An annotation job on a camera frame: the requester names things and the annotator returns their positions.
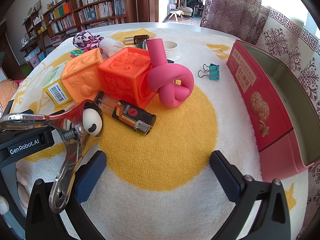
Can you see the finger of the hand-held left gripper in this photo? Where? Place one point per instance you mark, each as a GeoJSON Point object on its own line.
{"type": "Point", "coordinates": [10, 108]}

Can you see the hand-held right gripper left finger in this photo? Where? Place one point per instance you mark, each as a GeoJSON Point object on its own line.
{"type": "Point", "coordinates": [90, 177]}

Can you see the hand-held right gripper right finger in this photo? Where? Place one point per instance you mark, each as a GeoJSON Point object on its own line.
{"type": "Point", "coordinates": [226, 177]}

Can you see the yellow green medicine box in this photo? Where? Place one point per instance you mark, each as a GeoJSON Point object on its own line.
{"type": "Point", "coordinates": [53, 87]}

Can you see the metal clip with panda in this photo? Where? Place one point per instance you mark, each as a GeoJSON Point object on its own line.
{"type": "Point", "coordinates": [75, 120]}

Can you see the black orange striped lighter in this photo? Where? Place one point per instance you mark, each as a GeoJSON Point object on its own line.
{"type": "Point", "coordinates": [130, 116]}

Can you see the pink biscuit tin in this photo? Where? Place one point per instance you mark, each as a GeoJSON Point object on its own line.
{"type": "Point", "coordinates": [265, 110]}

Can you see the light orange embossed soft cube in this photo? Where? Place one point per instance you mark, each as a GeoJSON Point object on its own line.
{"type": "Point", "coordinates": [82, 72]}

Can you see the leopard print plush pouch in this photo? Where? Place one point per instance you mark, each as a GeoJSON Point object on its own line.
{"type": "Point", "coordinates": [85, 39]}

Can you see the red-orange embossed soft cube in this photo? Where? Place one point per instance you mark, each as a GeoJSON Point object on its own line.
{"type": "Point", "coordinates": [125, 72]}

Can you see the pink knotted foam tube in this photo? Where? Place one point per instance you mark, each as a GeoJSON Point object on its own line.
{"type": "Point", "coordinates": [170, 77]}

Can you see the dark green cream tube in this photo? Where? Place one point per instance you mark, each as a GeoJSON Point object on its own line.
{"type": "Point", "coordinates": [142, 44]}

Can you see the person's left hand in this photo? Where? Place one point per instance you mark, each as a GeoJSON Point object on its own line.
{"type": "Point", "coordinates": [23, 187]}

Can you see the orange striped cushion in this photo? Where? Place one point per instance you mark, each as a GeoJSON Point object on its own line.
{"type": "Point", "coordinates": [7, 92]}

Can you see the white yellow printed blanket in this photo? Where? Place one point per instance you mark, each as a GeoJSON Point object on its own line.
{"type": "Point", "coordinates": [162, 150]}

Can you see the low wooden shelf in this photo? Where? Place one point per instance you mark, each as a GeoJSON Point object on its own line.
{"type": "Point", "coordinates": [35, 32]}

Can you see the small green red packet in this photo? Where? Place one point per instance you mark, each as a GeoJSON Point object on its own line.
{"type": "Point", "coordinates": [76, 52]}

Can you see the teal binder clip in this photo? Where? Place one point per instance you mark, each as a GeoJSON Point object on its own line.
{"type": "Point", "coordinates": [212, 72]}

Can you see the white bandage roll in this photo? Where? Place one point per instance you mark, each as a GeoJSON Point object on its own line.
{"type": "Point", "coordinates": [110, 45]}

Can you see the wooden bookshelf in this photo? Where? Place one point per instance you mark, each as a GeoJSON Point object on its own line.
{"type": "Point", "coordinates": [100, 5]}

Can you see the white plastic lid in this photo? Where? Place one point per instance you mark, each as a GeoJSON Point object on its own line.
{"type": "Point", "coordinates": [172, 48]}

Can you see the gold black lipstick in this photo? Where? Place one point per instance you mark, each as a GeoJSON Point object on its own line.
{"type": "Point", "coordinates": [132, 39]}

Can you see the white table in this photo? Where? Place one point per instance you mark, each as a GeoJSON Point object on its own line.
{"type": "Point", "coordinates": [180, 26]}

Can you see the purple patterned curtain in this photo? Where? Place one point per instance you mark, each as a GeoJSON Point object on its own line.
{"type": "Point", "coordinates": [250, 12]}

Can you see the small wooden stool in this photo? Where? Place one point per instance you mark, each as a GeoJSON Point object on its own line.
{"type": "Point", "coordinates": [175, 13]}

